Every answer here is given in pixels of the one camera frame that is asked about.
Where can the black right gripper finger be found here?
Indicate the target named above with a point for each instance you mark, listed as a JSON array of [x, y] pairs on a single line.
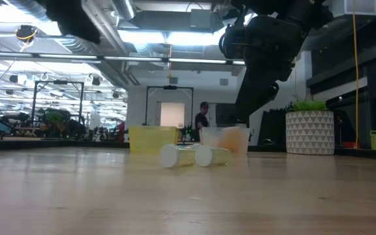
[[251, 98], [271, 92]]

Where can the yellow translucent plastic bin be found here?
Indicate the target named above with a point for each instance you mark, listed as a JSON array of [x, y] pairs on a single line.
[[153, 138]]

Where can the clear translucent plastic bin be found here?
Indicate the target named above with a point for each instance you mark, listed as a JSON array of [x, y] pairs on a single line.
[[212, 138]]

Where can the yellow-green small canister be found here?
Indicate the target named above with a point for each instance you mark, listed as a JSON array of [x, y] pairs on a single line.
[[375, 139]]

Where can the white triangle-patterned planter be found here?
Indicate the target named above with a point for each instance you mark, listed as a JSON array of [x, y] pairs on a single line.
[[309, 132]]

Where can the grey square wall vent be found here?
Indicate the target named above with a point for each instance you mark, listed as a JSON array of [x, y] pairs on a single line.
[[173, 80]]

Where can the black metal frame stand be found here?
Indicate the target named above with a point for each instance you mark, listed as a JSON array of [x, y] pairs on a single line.
[[169, 87]]

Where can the yellow-green bottle with white cap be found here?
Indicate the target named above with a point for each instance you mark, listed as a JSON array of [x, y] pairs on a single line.
[[212, 155], [176, 156]]

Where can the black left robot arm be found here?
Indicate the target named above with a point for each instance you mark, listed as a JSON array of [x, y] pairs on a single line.
[[73, 19]]

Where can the green spiky plant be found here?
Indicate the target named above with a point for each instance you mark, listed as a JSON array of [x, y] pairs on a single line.
[[307, 105]]

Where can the green leafy background plant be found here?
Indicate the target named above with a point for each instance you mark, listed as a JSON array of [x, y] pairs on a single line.
[[55, 116]]

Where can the black ribbed panel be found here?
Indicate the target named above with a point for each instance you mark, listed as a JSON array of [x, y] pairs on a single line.
[[273, 127]]

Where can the dark display on stand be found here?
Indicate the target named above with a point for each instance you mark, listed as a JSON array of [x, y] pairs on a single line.
[[224, 114]]

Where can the tall black metal frame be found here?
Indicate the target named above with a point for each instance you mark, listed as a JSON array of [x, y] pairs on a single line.
[[57, 82]]

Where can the person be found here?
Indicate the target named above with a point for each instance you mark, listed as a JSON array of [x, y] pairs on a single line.
[[201, 119]]

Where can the black background robot arms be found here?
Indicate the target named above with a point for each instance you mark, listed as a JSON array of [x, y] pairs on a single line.
[[188, 132]]

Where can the black round overhead device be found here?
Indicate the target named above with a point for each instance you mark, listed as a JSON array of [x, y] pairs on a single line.
[[25, 33]]

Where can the silver round ventilation duct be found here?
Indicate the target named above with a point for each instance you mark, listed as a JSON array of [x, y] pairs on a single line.
[[122, 8]]

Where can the long ceiling light bar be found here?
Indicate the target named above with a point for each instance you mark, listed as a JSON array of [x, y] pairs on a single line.
[[126, 58]]

